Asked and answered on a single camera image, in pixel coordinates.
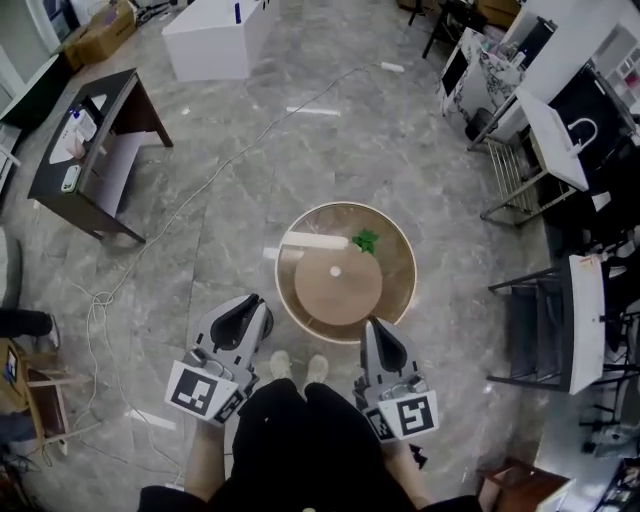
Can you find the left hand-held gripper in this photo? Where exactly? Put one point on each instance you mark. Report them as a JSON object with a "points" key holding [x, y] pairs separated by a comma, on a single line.
{"points": [[192, 392]]}

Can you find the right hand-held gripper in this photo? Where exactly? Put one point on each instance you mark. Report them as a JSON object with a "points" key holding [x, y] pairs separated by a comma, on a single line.
{"points": [[412, 415]]}

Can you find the small white round object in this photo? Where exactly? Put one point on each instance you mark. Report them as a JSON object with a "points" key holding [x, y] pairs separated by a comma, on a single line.
{"points": [[334, 271]]}

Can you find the person's right forearm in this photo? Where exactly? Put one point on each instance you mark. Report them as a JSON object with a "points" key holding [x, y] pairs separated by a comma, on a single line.
{"points": [[407, 472]]}

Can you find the person's left forearm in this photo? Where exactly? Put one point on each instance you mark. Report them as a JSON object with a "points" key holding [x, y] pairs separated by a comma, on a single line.
{"points": [[207, 460]]}

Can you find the person's left white shoe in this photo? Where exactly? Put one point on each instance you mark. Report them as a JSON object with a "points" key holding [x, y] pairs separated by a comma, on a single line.
{"points": [[281, 366]]}

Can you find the person's white shoe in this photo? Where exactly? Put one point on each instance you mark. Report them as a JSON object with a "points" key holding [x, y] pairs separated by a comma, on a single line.
{"points": [[281, 366], [317, 370]]}

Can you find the person's right white shoe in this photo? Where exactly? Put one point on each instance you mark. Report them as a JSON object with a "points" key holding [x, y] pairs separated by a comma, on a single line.
{"points": [[317, 370]]}

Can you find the round wooden tray table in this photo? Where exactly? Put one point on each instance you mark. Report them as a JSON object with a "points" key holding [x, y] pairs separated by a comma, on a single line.
{"points": [[397, 260]]}

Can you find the person's black clothing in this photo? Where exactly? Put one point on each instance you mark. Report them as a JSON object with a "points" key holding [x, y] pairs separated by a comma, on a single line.
{"points": [[300, 450]]}

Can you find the brown wooden cabinet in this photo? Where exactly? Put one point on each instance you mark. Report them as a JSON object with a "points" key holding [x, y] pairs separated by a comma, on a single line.
{"points": [[525, 487]]}

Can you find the wooden stool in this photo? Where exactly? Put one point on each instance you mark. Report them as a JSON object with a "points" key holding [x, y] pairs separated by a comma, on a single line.
{"points": [[47, 405]]}

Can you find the dark wooden washbasin desk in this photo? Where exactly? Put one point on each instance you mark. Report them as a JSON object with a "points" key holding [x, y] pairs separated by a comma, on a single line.
{"points": [[65, 200]]}

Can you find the metal rack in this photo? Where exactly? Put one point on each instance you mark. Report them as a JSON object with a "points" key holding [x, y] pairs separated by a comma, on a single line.
{"points": [[510, 175]]}

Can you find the white soap dish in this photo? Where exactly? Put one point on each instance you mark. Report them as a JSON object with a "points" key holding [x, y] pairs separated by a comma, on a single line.
{"points": [[71, 179]]}

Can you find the pink cup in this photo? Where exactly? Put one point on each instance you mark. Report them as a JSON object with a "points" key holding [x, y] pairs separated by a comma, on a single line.
{"points": [[76, 144]]}

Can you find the small black mesh bin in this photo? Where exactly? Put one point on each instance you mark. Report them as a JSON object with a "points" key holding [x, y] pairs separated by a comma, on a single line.
{"points": [[480, 125]]}

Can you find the white bottle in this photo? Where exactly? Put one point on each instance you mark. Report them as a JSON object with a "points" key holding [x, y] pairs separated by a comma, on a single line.
{"points": [[86, 120]]}

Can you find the white island cabinet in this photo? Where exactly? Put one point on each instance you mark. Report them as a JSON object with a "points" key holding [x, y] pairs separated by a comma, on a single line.
{"points": [[205, 45]]}

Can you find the white power strip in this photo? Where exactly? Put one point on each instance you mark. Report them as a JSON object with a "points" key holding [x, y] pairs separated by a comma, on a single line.
{"points": [[392, 66]]}

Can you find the marble-pattern cabinet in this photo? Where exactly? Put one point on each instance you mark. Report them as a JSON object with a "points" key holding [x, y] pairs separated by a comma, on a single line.
{"points": [[480, 70]]}

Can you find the white faucet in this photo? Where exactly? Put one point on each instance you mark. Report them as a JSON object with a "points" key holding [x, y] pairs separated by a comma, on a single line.
{"points": [[592, 131]]}

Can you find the dark flat panel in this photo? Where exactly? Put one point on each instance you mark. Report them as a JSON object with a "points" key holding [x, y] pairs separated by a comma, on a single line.
{"points": [[30, 95]]}

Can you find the brown cardboard box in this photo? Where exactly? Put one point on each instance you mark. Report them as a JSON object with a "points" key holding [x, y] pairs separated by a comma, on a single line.
{"points": [[102, 35]]}

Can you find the black table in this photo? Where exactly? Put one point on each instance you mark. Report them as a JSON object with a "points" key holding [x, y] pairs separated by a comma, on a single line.
{"points": [[450, 20]]}

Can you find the white cubby shelf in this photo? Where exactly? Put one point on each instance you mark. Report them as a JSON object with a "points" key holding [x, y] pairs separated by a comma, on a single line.
{"points": [[625, 70]]}

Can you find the black metal frame stand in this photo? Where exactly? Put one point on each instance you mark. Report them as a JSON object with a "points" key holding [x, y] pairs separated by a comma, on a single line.
{"points": [[537, 325]]}

